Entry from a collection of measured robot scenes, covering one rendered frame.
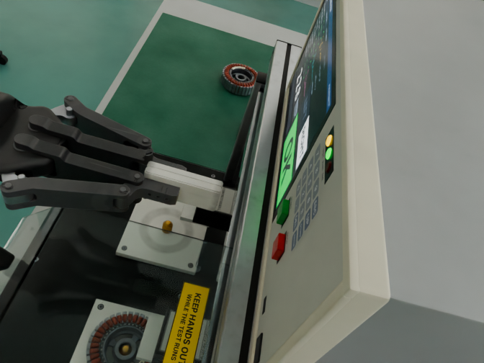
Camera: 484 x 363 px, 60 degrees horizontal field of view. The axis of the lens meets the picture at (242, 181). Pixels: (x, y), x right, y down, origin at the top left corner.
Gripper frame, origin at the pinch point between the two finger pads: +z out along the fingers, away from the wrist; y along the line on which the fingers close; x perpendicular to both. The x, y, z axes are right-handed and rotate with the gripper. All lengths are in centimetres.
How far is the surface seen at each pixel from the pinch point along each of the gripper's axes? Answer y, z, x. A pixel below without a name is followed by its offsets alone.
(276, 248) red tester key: 4.3, 9.4, 0.7
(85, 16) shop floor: -202, -96, -119
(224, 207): -19.0, 6.0, -26.1
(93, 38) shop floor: -183, -84, -119
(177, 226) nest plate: -22.0, -1.2, -40.0
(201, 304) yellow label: 5.3, 5.0, -11.6
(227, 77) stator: -74, 0, -40
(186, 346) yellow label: 10.0, 4.5, -11.5
